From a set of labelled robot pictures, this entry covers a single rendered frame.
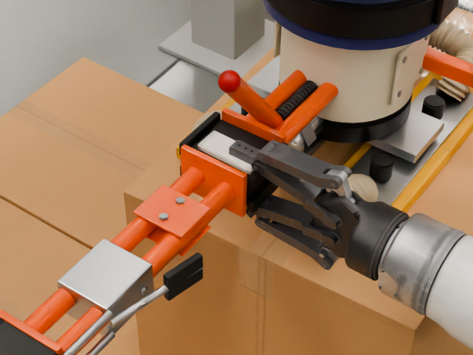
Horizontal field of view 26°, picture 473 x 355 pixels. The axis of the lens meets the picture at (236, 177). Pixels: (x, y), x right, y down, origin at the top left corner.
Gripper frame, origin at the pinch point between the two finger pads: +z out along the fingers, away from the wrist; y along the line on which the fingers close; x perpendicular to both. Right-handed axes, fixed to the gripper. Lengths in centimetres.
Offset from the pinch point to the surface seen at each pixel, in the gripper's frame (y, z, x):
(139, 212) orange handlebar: -1.6, 2.4, -12.3
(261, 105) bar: -5.9, -0.7, 4.6
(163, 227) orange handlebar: -1.6, -0.8, -12.4
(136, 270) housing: -1.9, -2.4, -18.6
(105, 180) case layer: 54, 50, 30
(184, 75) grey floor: 108, 101, 118
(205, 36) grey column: 103, 102, 130
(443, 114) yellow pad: 10.3, -10.1, 33.5
